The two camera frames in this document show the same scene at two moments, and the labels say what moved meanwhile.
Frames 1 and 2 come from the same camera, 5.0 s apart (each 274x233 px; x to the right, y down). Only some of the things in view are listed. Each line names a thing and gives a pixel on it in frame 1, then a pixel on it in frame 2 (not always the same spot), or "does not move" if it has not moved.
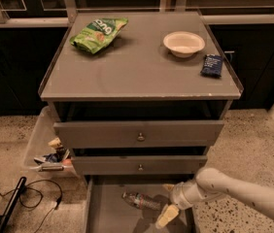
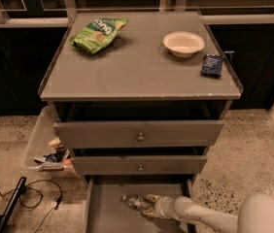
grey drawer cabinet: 139,97 does not move
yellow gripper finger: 168,186 to 153,197
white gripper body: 178,195 to 160,206
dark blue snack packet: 212,66 does not move
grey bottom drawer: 107,212 does not move
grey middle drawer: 138,165 does not move
